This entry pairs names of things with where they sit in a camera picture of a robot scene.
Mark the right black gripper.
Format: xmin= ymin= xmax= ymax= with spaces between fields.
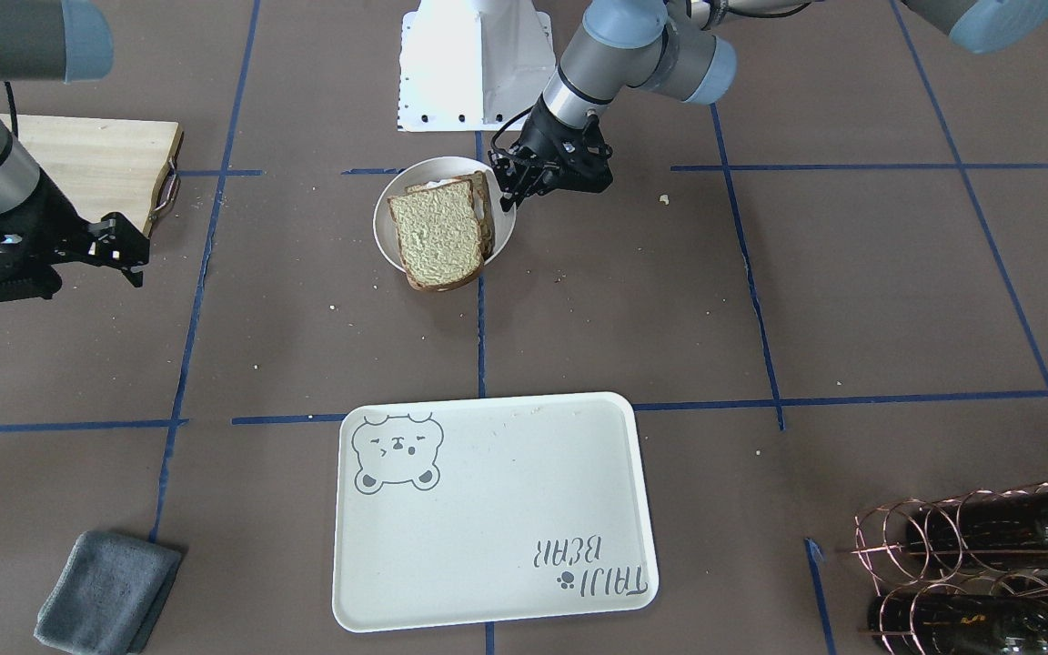
xmin=0 ymin=173 xmax=150 ymax=303

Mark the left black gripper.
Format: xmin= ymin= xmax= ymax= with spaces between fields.
xmin=489 ymin=99 xmax=614 ymax=212

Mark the white round plate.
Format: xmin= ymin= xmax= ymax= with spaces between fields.
xmin=373 ymin=156 xmax=517 ymax=291

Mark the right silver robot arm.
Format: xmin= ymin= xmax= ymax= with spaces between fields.
xmin=0 ymin=1 xmax=150 ymax=303

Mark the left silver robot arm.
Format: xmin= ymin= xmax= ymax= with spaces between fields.
xmin=489 ymin=1 xmax=808 ymax=210

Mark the white bear tray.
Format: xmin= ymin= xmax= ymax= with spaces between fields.
xmin=331 ymin=391 xmax=660 ymax=633

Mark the bread slice with egg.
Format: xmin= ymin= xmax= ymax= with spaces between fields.
xmin=403 ymin=170 xmax=495 ymax=260

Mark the wooden cutting board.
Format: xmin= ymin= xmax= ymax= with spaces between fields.
xmin=17 ymin=115 xmax=184 ymax=237

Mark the grey folded cloth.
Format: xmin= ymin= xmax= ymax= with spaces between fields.
xmin=34 ymin=530 xmax=183 ymax=654

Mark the dark wine bottle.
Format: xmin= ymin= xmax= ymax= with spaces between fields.
xmin=905 ymin=490 xmax=1048 ymax=572
xmin=868 ymin=586 xmax=1048 ymax=654

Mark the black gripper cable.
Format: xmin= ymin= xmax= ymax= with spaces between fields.
xmin=486 ymin=107 xmax=539 ymax=156

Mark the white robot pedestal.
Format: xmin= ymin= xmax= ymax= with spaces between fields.
xmin=397 ymin=1 xmax=556 ymax=133

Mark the copper wire bottle rack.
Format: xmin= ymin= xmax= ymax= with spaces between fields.
xmin=850 ymin=481 xmax=1048 ymax=654

